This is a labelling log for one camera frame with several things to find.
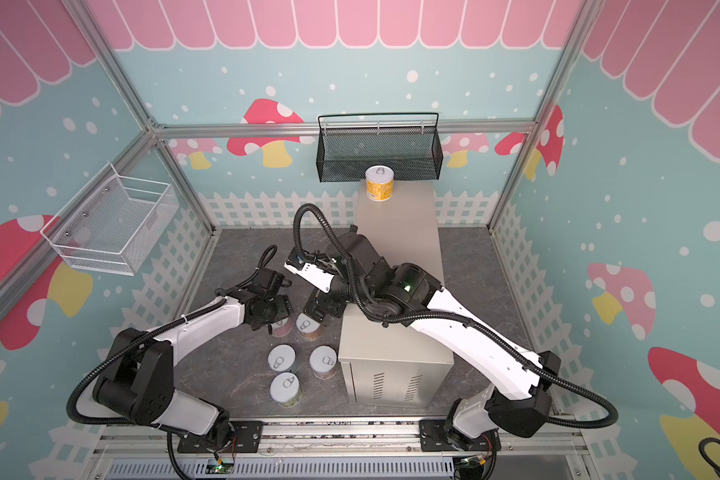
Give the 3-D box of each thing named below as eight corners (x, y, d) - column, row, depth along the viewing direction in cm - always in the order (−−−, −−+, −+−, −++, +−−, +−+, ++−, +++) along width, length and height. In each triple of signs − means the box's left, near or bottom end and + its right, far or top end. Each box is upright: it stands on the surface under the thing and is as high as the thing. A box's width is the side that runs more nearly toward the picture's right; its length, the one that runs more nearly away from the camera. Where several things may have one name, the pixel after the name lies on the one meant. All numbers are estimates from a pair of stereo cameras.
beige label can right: (310, 379, 85) (307, 372, 80) (313, 353, 90) (311, 345, 85) (336, 379, 85) (334, 372, 80) (338, 353, 90) (336, 345, 85)
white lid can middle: (270, 375, 86) (264, 368, 81) (275, 351, 90) (270, 343, 85) (296, 375, 86) (291, 368, 81) (299, 351, 90) (295, 343, 85)
